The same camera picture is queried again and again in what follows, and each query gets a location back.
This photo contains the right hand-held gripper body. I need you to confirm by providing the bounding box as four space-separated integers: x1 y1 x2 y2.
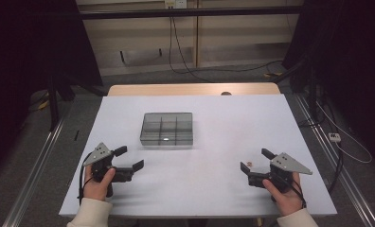
247 152 313 202

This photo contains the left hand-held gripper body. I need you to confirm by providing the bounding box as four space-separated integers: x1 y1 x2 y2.
82 142 134 198

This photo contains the clear grey compartment box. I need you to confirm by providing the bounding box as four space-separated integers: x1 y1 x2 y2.
139 112 194 147

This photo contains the person's left hand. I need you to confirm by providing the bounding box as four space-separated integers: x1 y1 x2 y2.
82 164 116 201

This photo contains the person's right hand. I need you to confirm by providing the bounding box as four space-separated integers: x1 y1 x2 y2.
261 171 305 217

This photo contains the white table mat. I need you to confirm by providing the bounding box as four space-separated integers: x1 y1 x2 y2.
58 94 338 219

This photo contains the black metal stand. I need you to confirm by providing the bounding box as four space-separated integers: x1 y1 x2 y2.
47 74 77 132
289 56 321 122

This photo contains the wooden table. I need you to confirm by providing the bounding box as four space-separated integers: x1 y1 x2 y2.
107 82 281 96

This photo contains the black curtain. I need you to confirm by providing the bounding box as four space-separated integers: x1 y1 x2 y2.
0 0 103 182
282 0 375 171

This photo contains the black horizontal bar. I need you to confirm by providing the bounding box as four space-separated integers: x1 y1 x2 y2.
80 5 303 21

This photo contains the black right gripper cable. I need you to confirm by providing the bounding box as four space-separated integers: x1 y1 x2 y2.
286 178 307 209

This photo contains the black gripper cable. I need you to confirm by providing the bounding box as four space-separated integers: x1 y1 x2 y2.
286 178 307 209
77 151 95 204

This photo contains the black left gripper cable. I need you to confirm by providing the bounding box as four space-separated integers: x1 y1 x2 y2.
77 151 95 204

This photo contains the black floor cable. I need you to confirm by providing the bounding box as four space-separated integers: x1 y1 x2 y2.
297 94 345 194

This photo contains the metal floor rail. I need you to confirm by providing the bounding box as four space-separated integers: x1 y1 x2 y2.
294 94 375 227
2 114 67 227

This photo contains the white floor cable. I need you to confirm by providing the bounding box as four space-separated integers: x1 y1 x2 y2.
314 100 374 165

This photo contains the black hanging wall cable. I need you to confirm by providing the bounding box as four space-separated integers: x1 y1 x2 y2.
168 15 284 83

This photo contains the white wall socket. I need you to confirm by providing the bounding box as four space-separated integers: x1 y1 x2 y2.
164 0 188 9

